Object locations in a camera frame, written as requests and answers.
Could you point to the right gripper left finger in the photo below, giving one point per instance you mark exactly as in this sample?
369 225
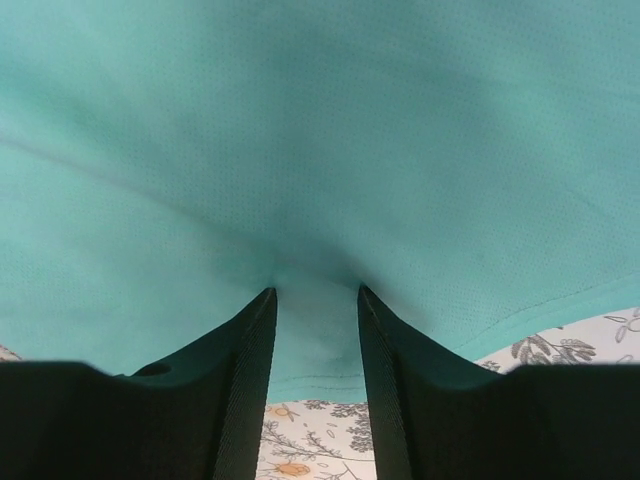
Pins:
194 414

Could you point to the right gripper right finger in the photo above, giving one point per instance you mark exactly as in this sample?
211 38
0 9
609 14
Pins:
436 415

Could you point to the teal t shirt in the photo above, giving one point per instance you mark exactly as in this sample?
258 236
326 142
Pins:
474 163

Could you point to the floral table mat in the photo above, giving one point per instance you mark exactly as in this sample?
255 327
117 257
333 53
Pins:
317 439

